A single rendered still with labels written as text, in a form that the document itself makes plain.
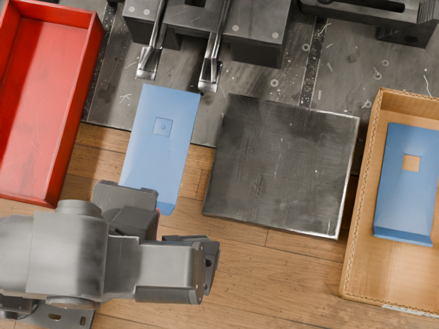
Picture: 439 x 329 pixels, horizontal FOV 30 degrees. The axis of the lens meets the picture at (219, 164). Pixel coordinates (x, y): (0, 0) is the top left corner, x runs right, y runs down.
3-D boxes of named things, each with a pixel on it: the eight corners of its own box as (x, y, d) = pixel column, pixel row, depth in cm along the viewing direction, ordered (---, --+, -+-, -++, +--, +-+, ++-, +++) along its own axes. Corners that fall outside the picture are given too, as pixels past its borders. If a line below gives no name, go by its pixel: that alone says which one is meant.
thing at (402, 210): (370, 240, 100) (373, 235, 97) (389, 123, 104) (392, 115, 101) (427, 250, 100) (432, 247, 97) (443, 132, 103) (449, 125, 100)
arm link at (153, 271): (208, 228, 78) (186, 201, 67) (202, 319, 76) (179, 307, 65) (91, 224, 80) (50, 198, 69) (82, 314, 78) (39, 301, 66)
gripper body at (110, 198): (161, 188, 84) (144, 213, 77) (147, 278, 87) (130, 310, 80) (99, 176, 84) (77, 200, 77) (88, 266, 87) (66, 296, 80)
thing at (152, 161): (113, 208, 95) (108, 203, 92) (144, 84, 98) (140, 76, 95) (172, 220, 94) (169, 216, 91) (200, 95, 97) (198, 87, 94)
